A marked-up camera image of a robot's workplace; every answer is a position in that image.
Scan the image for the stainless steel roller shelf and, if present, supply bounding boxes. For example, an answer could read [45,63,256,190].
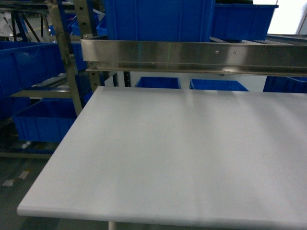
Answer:
[81,34,307,77]

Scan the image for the stainless steel left rack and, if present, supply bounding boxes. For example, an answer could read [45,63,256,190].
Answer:
[0,0,104,115]

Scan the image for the upper right blue rack bin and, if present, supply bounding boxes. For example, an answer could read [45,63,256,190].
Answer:
[0,41,65,99]

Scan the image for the lower right blue rack bin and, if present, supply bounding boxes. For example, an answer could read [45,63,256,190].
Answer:
[12,99,77,142]

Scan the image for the blue rack bin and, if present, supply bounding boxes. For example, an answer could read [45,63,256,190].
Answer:
[12,99,77,142]
[0,41,65,99]

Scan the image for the blue bin on roller shelf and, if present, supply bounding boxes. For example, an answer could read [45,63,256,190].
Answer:
[104,0,215,42]

